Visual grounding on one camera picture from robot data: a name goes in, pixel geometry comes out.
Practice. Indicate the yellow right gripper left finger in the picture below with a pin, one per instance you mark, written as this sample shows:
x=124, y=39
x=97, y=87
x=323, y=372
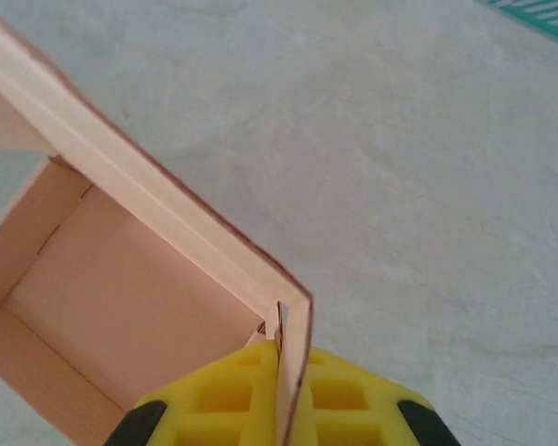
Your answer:
x=223, y=399

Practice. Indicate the orange paper box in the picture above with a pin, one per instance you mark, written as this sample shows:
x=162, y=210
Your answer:
x=121, y=279

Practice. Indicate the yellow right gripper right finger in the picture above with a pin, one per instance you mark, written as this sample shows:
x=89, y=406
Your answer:
x=353, y=404

